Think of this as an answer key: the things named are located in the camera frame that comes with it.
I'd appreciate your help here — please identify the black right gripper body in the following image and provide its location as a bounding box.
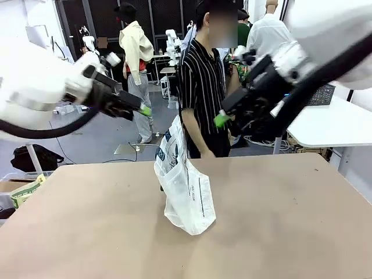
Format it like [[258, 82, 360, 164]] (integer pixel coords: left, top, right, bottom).
[[221, 55, 294, 142]]

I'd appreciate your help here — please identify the black duffel bag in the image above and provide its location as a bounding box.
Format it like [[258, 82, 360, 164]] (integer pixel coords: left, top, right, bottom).
[[10, 144, 65, 173]]

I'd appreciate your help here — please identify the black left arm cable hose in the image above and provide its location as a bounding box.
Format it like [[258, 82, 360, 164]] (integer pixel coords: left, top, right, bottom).
[[0, 100, 99, 140]]

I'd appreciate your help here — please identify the clear plastic storage bin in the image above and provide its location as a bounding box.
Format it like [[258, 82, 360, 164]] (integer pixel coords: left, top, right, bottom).
[[0, 170, 55, 183]]

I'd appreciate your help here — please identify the mannequin with cream sweater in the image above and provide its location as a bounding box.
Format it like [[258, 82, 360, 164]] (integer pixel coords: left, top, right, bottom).
[[113, 2, 155, 145]]

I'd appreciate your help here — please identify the white side table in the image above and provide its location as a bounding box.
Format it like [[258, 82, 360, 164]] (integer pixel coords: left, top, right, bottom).
[[273, 84, 372, 175]]

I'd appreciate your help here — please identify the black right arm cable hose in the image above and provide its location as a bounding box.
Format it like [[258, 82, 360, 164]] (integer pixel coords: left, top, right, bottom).
[[270, 34, 372, 119]]

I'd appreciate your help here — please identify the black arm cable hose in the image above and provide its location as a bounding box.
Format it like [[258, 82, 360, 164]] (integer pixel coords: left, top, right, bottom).
[[270, 34, 372, 119], [0, 100, 99, 140]]

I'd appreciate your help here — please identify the person in striped black shirt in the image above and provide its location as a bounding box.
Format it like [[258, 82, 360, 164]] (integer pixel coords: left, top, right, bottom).
[[177, 0, 248, 159]]

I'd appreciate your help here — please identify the bystander in white shirt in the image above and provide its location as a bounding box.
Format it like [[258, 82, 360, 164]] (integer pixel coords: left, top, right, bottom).
[[246, 0, 295, 59]]

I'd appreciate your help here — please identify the brown cardboard box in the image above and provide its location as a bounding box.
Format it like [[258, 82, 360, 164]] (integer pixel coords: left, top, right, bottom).
[[0, 180, 30, 193]]

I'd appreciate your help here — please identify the white table leg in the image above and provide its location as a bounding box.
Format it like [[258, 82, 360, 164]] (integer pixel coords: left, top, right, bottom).
[[25, 144, 43, 173]]

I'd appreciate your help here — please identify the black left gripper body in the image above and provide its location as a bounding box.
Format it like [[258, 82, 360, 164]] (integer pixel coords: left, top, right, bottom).
[[83, 65, 143, 121]]

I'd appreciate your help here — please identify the green white paper sack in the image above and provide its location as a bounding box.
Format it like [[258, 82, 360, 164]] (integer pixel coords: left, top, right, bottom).
[[10, 173, 47, 209]]

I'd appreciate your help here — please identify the small grey mesh basket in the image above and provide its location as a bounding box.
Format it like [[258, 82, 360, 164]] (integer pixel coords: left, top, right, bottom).
[[307, 84, 337, 107]]

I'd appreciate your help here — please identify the translucent white plastic shopping bag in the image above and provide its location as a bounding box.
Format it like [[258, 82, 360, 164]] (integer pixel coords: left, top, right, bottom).
[[153, 115, 217, 236]]

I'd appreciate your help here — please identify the person's right forearm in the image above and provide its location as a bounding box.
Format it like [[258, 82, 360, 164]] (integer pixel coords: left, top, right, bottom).
[[181, 110, 210, 155]]

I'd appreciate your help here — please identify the white cable bundle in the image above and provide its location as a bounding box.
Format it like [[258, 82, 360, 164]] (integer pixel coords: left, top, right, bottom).
[[244, 135, 291, 152]]

